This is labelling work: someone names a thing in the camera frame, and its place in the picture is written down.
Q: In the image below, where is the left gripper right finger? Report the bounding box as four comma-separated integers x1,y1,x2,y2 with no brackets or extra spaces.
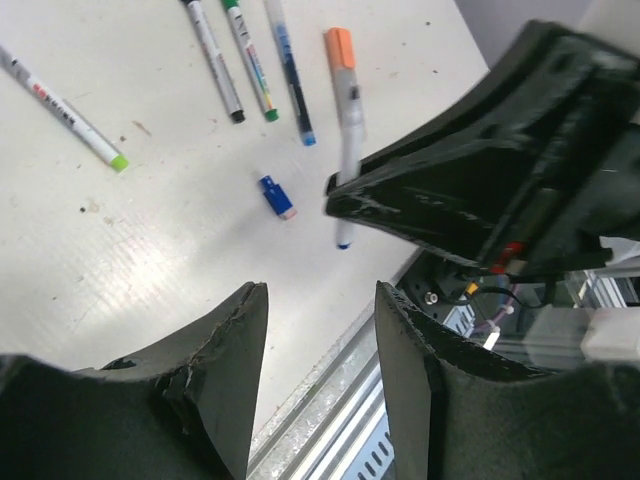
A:
374,282,639,479

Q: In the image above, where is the orange tip clear marker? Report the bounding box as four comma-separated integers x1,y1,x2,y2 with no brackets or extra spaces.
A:
324,27,364,128

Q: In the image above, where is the white pen clear cap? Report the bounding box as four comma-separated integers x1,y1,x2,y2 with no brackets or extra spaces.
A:
1,46,129,172

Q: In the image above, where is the white pen blue tip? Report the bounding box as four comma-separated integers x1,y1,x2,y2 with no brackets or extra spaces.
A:
333,124,367,250

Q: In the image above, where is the blue white pen cap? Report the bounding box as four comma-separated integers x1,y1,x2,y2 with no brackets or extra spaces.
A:
259,175,297,220

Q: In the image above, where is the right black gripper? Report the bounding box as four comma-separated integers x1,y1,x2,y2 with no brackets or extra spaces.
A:
325,20,639,278

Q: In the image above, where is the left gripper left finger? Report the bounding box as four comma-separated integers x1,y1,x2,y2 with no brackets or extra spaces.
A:
1,282,269,479

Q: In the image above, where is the white marker green end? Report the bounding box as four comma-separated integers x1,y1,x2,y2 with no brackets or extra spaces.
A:
183,0,245,124

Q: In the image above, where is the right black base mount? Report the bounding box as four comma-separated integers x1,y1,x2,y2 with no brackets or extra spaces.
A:
398,251,471,324

